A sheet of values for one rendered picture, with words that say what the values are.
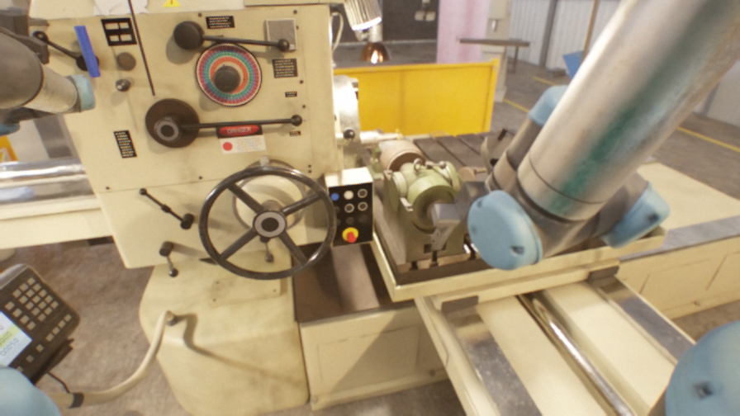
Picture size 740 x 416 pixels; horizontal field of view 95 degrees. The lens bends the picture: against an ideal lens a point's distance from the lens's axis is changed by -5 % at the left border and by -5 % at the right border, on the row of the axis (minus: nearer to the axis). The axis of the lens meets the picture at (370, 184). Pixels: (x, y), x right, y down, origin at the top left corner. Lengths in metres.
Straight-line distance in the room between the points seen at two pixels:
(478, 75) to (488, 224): 3.79
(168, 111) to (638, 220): 1.08
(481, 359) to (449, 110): 3.02
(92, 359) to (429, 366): 2.00
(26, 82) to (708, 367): 0.71
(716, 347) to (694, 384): 0.03
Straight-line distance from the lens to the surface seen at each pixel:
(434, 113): 4.00
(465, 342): 1.50
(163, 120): 1.12
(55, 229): 1.87
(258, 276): 1.15
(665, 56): 0.27
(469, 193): 0.56
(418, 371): 2.21
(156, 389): 2.52
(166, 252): 1.38
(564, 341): 1.68
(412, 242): 1.33
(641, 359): 1.75
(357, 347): 1.90
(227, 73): 1.03
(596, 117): 0.29
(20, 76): 0.61
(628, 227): 0.45
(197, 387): 2.06
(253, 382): 2.01
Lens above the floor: 1.89
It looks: 28 degrees down
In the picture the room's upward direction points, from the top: 1 degrees counter-clockwise
